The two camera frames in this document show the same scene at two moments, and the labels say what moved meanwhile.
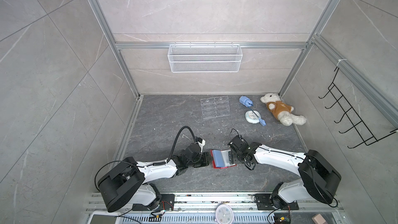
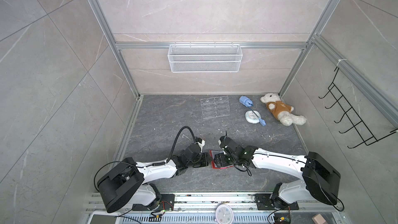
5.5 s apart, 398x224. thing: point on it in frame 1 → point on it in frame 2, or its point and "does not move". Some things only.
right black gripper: (231, 159) → (219, 158)
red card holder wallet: (221, 158) does not move
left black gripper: (206, 155) does not move
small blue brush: (262, 122) does not move
